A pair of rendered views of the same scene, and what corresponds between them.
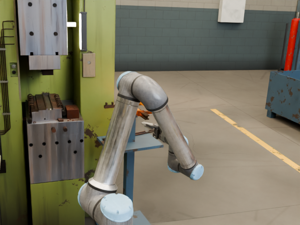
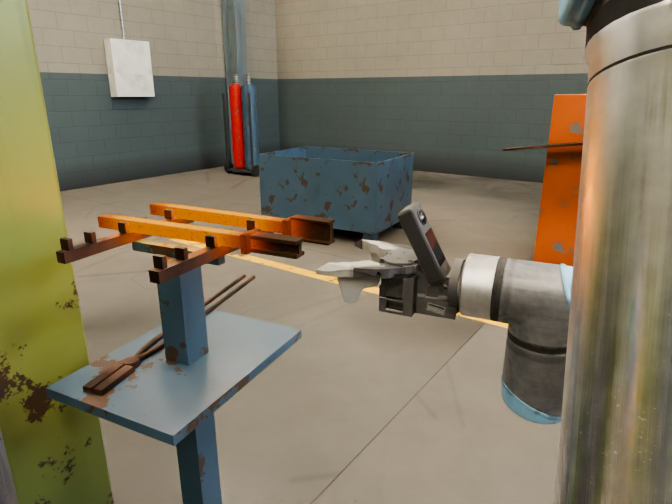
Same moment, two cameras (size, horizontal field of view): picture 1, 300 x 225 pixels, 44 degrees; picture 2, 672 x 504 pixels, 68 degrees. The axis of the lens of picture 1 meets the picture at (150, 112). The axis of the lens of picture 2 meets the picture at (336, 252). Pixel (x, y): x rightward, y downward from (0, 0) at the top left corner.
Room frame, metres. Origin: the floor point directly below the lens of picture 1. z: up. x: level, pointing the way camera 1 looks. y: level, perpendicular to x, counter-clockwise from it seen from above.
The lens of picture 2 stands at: (1.65, 0.44, 1.27)
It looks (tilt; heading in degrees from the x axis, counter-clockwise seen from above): 18 degrees down; 322
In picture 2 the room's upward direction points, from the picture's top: straight up
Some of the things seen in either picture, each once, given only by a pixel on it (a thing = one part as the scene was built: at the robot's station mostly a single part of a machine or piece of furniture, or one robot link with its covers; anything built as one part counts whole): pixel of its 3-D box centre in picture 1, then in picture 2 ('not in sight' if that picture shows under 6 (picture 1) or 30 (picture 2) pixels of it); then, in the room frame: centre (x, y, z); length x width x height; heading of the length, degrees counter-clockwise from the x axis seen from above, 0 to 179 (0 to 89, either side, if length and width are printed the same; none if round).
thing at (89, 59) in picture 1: (89, 64); not in sight; (2.68, 0.46, 1.27); 0.09 x 0.02 x 0.17; 110
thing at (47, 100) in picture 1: (47, 101); not in sight; (2.66, 0.76, 0.99); 0.42 x 0.05 x 0.01; 20
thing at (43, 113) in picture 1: (44, 105); not in sight; (2.65, 0.78, 0.96); 0.42 x 0.20 x 0.09; 20
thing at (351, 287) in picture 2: (146, 127); (349, 283); (2.17, 0.02, 1.00); 0.09 x 0.03 x 0.06; 64
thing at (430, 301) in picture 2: (162, 131); (420, 282); (2.12, -0.08, 1.00); 0.12 x 0.08 x 0.09; 28
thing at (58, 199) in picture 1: (55, 191); not in sight; (2.68, 0.73, 0.23); 0.56 x 0.38 x 0.47; 20
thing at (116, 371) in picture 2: (139, 133); (189, 319); (2.67, 0.07, 0.77); 0.60 x 0.04 x 0.01; 125
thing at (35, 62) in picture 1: (42, 57); not in sight; (2.65, 0.78, 1.32); 0.42 x 0.20 x 0.10; 20
